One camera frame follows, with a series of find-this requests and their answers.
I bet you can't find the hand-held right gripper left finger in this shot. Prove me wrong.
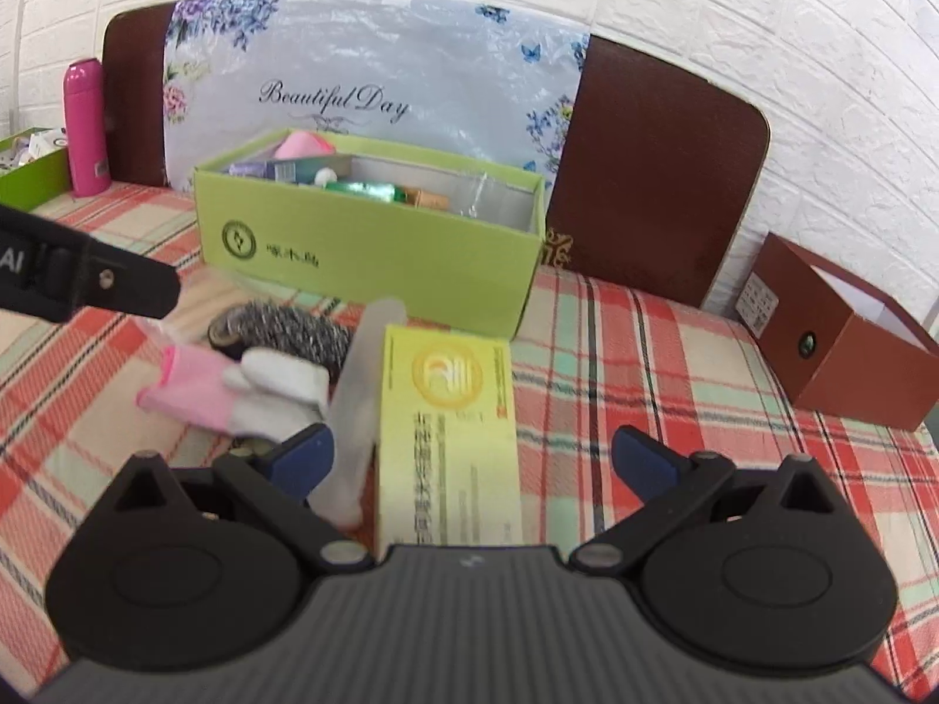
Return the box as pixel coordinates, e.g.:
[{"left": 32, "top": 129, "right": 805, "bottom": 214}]
[{"left": 109, "top": 423, "right": 375, "bottom": 574}]

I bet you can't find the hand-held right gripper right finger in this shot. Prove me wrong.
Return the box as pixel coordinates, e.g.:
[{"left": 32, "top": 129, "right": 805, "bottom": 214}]
[{"left": 568, "top": 425, "right": 839, "bottom": 577}]

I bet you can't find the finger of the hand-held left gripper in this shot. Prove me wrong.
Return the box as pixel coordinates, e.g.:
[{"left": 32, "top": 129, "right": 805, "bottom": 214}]
[{"left": 72, "top": 236, "right": 183, "bottom": 322}]

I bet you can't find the frosted plastic box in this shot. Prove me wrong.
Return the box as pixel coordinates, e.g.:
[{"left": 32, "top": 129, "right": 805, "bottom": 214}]
[{"left": 312, "top": 298, "right": 409, "bottom": 529}]

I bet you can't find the pink and white glove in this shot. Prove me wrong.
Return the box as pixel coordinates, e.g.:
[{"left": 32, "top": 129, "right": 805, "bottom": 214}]
[
  {"left": 136, "top": 344, "right": 332, "bottom": 445},
  {"left": 273, "top": 130, "right": 336, "bottom": 161}
]

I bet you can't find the yellow box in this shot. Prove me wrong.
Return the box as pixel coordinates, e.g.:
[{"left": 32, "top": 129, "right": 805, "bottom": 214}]
[{"left": 376, "top": 324, "right": 524, "bottom": 553}]

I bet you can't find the olive small box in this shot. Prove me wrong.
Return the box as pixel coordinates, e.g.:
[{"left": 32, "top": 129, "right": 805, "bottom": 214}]
[{"left": 275, "top": 155, "right": 354, "bottom": 185}]

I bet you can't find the large lime green box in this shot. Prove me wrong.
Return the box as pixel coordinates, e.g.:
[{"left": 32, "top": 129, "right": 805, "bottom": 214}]
[{"left": 192, "top": 133, "right": 548, "bottom": 341}]

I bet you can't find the red plaid bedsheet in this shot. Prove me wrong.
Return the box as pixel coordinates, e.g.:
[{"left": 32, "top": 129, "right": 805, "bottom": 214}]
[{"left": 0, "top": 182, "right": 939, "bottom": 704}]

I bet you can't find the green tray box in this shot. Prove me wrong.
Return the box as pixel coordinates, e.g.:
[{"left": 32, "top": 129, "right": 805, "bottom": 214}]
[{"left": 0, "top": 127, "right": 73, "bottom": 213}]

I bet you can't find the steel wool scourer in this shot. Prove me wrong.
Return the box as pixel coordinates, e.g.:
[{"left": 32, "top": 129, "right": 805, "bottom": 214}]
[{"left": 207, "top": 300, "right": 355, "bottom": 368}]

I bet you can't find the pink thermos bottle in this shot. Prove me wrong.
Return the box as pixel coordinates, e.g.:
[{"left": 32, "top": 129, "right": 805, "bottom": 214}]
[{"left": 62, "top": 57, "right": 113, "bottom": 198}]

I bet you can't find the brown cardboard box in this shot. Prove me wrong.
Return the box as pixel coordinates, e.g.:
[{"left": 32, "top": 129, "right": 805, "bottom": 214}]
[{"left": 735, "top": 231, "right": 939, "bottom": 433}]

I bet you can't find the brown headboard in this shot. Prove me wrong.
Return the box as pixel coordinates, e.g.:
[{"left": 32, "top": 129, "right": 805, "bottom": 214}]
[{"left": 101, "top": 4, "right": 772, "bottom": 310}]

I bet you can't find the floral plastic bag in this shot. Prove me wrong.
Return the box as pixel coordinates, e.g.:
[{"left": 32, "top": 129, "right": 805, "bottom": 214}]
[{"left": 163, "top": 0, "right": 592, "bottom": 193}]

